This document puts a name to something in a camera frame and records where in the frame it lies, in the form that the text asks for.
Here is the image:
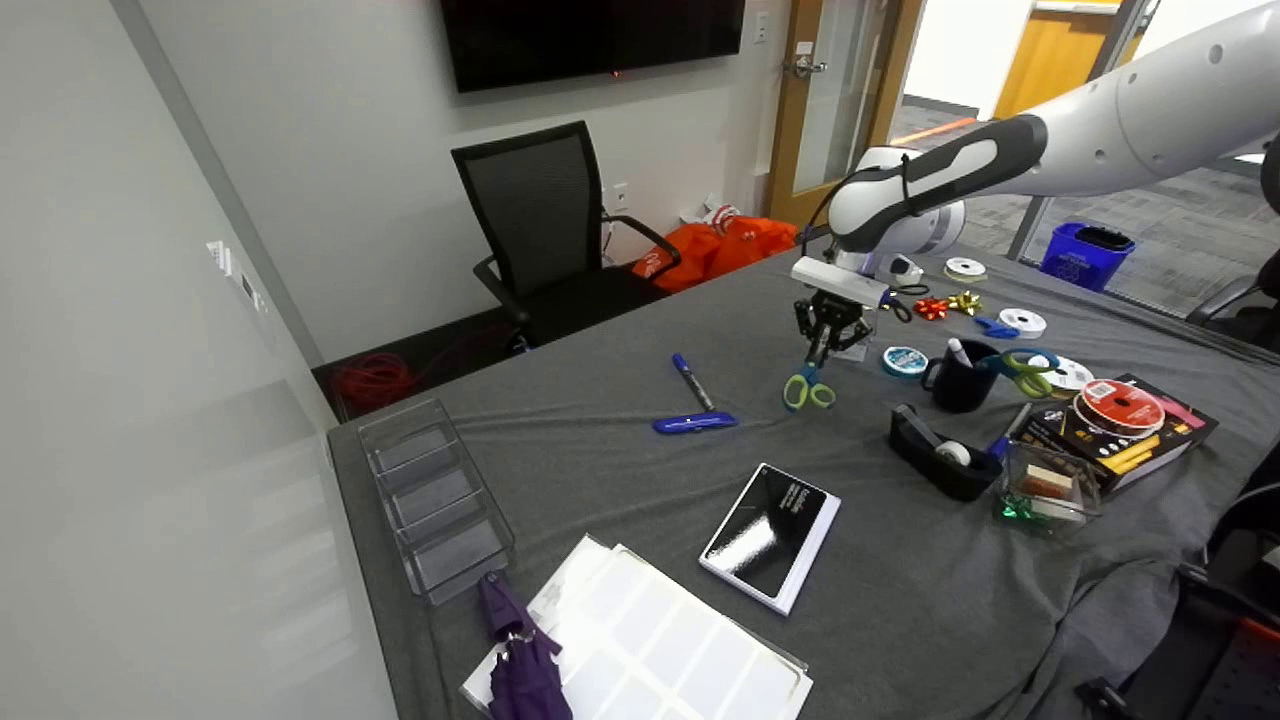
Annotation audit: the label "black box with red ribbon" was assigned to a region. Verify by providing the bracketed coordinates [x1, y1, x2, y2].
[1025, 372, 1220, 500]

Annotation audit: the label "blue and white marker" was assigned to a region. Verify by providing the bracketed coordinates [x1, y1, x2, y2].
[666, 346, 718, 417]

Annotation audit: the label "purple cloth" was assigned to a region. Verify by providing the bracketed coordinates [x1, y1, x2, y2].
[475, 573, 577, 720]

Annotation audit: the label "black notebook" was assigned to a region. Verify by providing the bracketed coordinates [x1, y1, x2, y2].
[694, 459, 849, 619]

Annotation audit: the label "blue bin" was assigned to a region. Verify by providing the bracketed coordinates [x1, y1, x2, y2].
[1035, 220, 1139, 295]

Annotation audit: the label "blue and silver pen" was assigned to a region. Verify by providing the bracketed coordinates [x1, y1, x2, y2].
[984, 395, 1041, 465]

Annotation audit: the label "grey table cloth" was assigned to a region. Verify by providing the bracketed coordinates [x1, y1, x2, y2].
[325, 212, 1280, 720]

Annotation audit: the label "white label sheet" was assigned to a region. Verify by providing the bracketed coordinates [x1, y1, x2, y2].
[459, 531, 815, 720]

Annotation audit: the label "black mesh office chair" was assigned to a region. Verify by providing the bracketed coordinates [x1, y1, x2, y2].
[448, 114, 683, 351]

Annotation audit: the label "green handled scissors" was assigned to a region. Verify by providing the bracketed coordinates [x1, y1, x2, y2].
[779, 334, 839, 417]

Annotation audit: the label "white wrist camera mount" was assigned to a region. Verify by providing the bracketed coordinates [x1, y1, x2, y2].
[788, 251, 892, 315]

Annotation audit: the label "black wall television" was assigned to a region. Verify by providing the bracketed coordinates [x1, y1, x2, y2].
[436, 0, 746, 96]

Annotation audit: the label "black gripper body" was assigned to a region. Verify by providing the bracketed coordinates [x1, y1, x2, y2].
[792, 290, 873, 343]

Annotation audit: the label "clear box with ribbon spools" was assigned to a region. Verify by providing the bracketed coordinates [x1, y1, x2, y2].
[995, 442, 1104, 531]

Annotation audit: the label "blue marker pen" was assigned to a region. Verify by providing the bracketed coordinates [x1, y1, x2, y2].
[648, 407, 740, 440]

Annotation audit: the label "orange bag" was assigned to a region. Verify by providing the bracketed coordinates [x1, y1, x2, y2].
[631, 212, 802, 295]

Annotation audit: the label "blue tape roll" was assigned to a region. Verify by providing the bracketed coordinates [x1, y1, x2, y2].
[876, 338, 936, 385]

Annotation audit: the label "yellow green blue scissors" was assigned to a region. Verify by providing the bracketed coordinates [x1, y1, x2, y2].
[995, 346, 1072, 404]

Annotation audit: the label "red cable coil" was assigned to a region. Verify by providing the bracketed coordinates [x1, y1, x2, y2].
[331, 351, 422, 417]

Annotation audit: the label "clear plastic organizer tray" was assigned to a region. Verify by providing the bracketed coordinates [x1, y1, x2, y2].
[352, 395, 514, 608]

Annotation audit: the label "black pen cup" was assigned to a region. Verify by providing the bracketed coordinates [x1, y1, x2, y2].
[926, 334, 1004, 417]

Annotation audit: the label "wooden door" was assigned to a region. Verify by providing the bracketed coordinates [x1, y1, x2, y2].
[765, 0, 926, 234]

